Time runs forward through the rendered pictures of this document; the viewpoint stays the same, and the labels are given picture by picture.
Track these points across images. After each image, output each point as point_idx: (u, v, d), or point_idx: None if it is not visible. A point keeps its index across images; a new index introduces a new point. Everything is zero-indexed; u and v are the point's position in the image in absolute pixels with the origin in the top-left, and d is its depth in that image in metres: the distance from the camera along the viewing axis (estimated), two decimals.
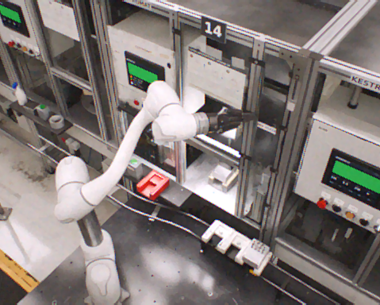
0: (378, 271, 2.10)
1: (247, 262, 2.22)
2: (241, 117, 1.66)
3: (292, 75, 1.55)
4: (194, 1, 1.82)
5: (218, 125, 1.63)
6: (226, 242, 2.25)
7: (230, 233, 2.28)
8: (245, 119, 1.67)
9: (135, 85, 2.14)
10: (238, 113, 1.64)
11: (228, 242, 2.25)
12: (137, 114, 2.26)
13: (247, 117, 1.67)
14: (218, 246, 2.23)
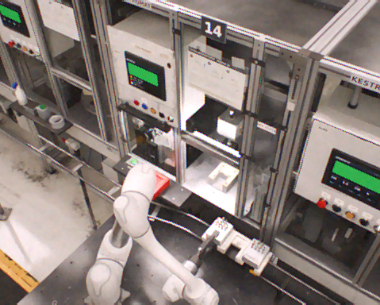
0: (378, 271, 2.10)
1: (247, 262, 2.22)
2: (210, 241, 2.18)
3: (292, 75, 1.55)
4: (194, 1, 1.82)
5: (200, 259, 2.17)
6: (226, 242, 2.25)
7: (230, 233, 2.28)
8: (213, 240, 2.20)
9: (135, 85, 2.14)
10: (209, 242, 2.16)
11: (228, 242, 2.25)
12: (137, 114, 2.26)
13: (213, 238, 2.20)
14: (218, 246, 2.23)
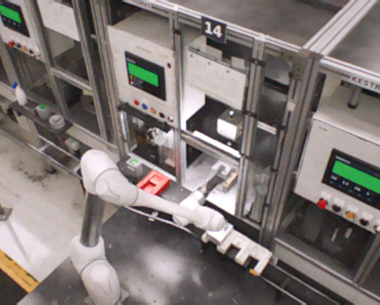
0: (378, 271, 2.10)
1: (247, 262, 2.22)
2: (216, 174, 2.35)
3: (292, 75, 1.55)
4: (194, 1, 1.82)
5: (207, 191, 2.34)
6: (226, 242, 2.25)
7: (230, 233, 2.28)
8: (219, 173, 2.37)
9: (135, 85, 2.14)
10: (215, 175, 2.33)
11: (228, 242, 2.25)
12: (137, 114, 2.26)
13: (220, 171, 2.37)
14: (218, 246, 2.23)
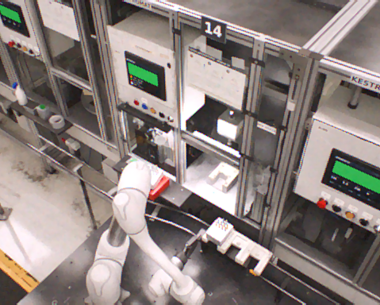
0: (378, 271, 2.10)
1: (247, 262, 2.22)
2: (197, 240, 2.24)
3: (292, 75, 1.55)
4: (194, 1, 1.82)
5: (186, 256, 2.20)
6: (226, 242, 2.25)
7: (230, 233, 2.28)
8: (200, 239, 2.26)
9: (135, 85, 2.14)
10: (195, 241, 2.22)
11: (228, 242, 2.25)
12: (137, 114, 2.26)
13: (200, 237, 2.27)
14: (218, 246, 2.23)
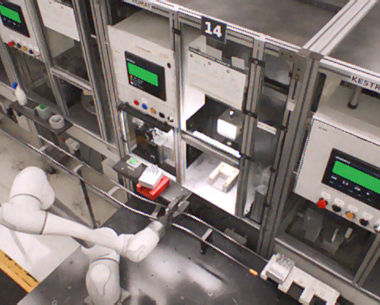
0: (378, 271, 2.10)
1: (311, 303, 2.06)
2: (179, 201, 2.08)
3: (292, 75, 1.55)
4: (194, 1, 1.82)
5: (168, 221, 2.07)
6: (288, 280, 2.09)
7: (291, 270, 2.13)
8: (182, 200, 2.09)
9: (135, 85, 2.14)
10: (177, 202, 2.06)
11: (290, 280, 2.09)
12: (137, 114, 2.26)
13: (183, 198, 2.10)
14: (280, 285, 2.07)
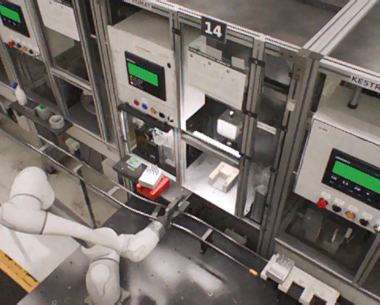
0: (378, 271, 2.10)
1: (311, 303, 2.06)
2: (179, 202, 2.08)
3: (292, 75, 1.55)
4: (194, 1, 1.82)
5: (168, 221, 2.07)
6: (288, 280, 2.09)
7: (291, 270, 2.13)
8: (182, 200, 2.09)
9: (135, 85, 2.14)
10: (177, 202, 2.06)
11: (290, 280, 2.09)
12: (137, 114, 2.26)
13: (183, 198, 2.10)
14: (280, 285, 2.07)
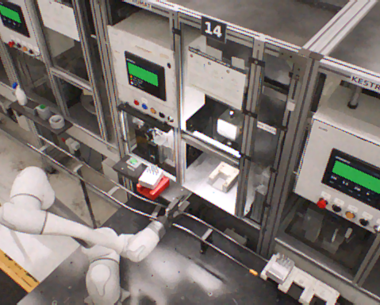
0: (378, 271, 2.10)
1: (311, 303, 2.06)
2: (179, 202, 2.08)
3: (292, 75, 1.55)
4: (194, 1, 1.82)
5: (169, 221, 2.07)
6: (288, 280, 2.09)
7: (291, 270, 2.13)
8: (182, 200, 2.09)
9: (135, 85, 2.14)
10: (177, 202, 2.06)
11: (290, 280, 2.09)
12: (137, 114, 2.26)
13: (183, 198, 2.10)
14: (280, 285, 2.07)
